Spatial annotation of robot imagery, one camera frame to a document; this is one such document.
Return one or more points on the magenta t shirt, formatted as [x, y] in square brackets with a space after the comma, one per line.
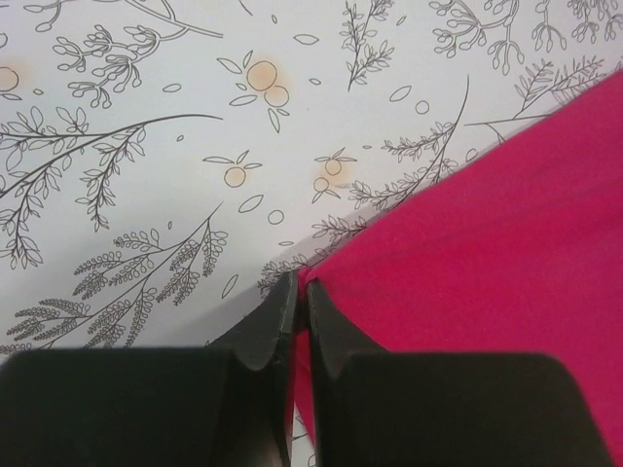
[521, 250]

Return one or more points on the floral tablecloth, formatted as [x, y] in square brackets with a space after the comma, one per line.
[165, 163]

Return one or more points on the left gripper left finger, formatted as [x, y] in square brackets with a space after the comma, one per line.
[229, 403]

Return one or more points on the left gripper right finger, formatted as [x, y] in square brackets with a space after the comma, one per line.
[374, 407]

